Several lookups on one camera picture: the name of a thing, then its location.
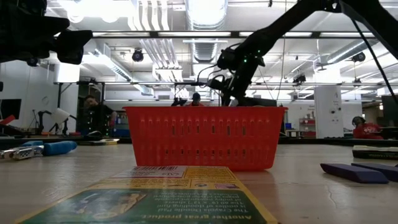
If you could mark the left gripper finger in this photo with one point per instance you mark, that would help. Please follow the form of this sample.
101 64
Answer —
57 24

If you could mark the red slotted plastic basket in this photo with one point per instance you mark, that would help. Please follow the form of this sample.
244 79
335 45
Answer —
205 143

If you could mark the purple eraser block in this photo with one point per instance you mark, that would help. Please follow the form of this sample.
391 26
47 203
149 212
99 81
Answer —
354 174
385 170

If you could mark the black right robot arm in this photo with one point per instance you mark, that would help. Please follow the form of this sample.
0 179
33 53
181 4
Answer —
280 31

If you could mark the black monitor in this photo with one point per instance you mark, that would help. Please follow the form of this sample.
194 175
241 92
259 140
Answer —
11 109
261 102
390 110

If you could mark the person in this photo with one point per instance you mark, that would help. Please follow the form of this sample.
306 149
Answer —
196 97
368 130
96 115

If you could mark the black beam with light strips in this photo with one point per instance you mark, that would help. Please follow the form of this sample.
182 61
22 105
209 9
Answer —
235 34

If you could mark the red shelving unit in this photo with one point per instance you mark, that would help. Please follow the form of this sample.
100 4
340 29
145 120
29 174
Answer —
308 122

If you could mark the white desk lamp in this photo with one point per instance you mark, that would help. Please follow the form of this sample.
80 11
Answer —
60 115

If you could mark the white square pillar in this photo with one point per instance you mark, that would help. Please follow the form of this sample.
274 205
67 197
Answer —
328 112

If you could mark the blue storage crate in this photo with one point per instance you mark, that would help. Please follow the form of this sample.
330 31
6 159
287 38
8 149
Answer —
121 133

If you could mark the black hanging camera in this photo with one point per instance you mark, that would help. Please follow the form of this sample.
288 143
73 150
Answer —
137 55
32 62
359 57
300 78

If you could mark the silver ceiling duct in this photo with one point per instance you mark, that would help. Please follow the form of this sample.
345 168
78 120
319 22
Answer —
206 18

